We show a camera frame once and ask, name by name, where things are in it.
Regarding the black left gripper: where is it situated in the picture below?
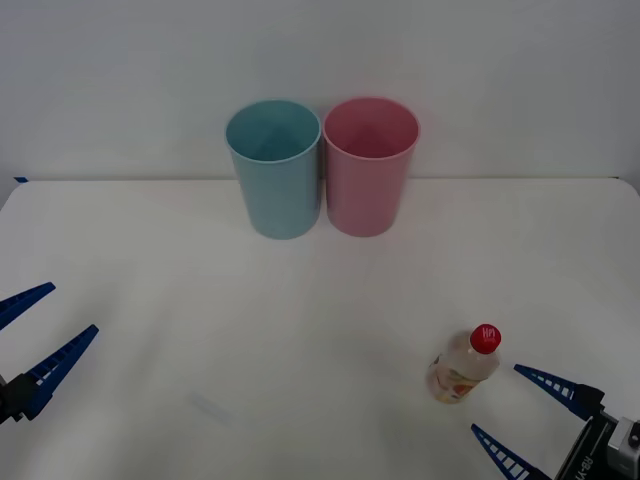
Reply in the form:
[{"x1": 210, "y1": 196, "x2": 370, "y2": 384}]
[{"x1": 0, "y1": 282, "x2": 100, "y2": 426}]

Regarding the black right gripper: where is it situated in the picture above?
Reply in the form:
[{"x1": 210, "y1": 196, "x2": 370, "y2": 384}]
[{"x1": 470, "y1": 363, "x2": 619, "y2": 480}]

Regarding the small bottle with red cap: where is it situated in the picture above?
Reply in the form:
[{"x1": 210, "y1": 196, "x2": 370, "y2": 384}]
[{"x1": 425, "y1": 323, "x2": 503, "y2": 405}]

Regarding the pale blue plastic bin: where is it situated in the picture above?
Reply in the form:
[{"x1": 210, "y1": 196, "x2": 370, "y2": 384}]
[{"x1": 224, "y1": 98, "x2": 322, "y2": 241}]

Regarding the pink plastic bin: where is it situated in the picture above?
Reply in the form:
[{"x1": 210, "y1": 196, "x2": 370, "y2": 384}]
[{"x1": 322, "y1": 96, "x2": 421, "y2": 238}]

